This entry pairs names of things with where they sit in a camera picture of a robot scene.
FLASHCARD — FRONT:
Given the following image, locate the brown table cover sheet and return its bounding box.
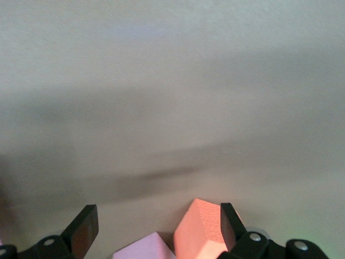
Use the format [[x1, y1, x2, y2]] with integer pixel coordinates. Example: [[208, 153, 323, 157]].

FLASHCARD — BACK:
[[0, 0, 345, 259]]

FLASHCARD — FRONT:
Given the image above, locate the pink foam cube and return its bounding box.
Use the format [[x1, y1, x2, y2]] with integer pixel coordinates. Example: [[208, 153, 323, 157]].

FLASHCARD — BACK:
[[112, 231, 176, 259]]

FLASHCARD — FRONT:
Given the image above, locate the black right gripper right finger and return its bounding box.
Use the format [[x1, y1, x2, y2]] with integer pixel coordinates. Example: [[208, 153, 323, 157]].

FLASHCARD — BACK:
[[217, 202, 331, 259]]

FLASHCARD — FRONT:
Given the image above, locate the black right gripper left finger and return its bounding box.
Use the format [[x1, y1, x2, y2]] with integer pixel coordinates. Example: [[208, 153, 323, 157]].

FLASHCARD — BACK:
[[0, 204, 100, 259]]

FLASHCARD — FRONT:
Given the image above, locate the orange foam cube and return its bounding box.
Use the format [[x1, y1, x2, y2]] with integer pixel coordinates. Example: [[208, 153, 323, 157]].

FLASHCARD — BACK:
[[174, 198, 226, 259]]

